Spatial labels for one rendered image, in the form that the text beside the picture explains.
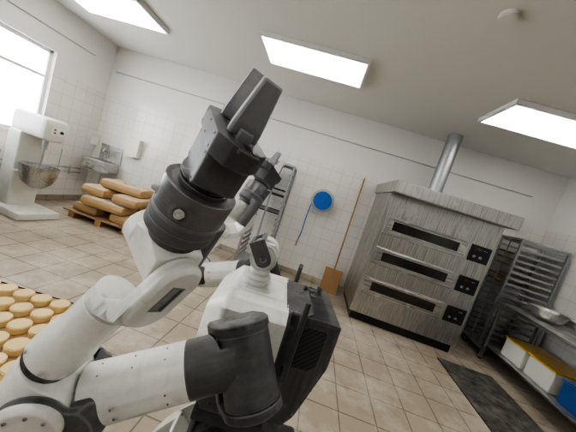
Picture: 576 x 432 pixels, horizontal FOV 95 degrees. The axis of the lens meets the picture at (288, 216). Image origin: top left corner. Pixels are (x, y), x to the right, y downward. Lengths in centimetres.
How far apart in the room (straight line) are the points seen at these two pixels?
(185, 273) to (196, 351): 17
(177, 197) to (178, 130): 524
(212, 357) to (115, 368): 14
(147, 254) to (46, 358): 18
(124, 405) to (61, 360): 11
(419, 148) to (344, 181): 134
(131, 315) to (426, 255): 387
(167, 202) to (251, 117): 13
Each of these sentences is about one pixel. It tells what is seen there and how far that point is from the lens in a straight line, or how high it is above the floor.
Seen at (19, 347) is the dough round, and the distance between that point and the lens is 96.
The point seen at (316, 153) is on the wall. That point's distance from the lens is 479.
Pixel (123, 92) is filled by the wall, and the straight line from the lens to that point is 631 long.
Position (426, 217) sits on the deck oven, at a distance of 398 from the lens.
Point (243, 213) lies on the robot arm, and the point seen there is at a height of 136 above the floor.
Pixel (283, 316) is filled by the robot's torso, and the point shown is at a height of 123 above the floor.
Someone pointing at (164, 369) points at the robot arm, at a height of 118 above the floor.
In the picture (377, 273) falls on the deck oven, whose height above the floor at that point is 73.
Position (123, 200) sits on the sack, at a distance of 480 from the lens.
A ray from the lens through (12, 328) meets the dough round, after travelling 103.
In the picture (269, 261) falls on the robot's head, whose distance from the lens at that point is 60.
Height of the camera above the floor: 149
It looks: 6 degrees down
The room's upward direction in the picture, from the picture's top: 18 degrees clockwise
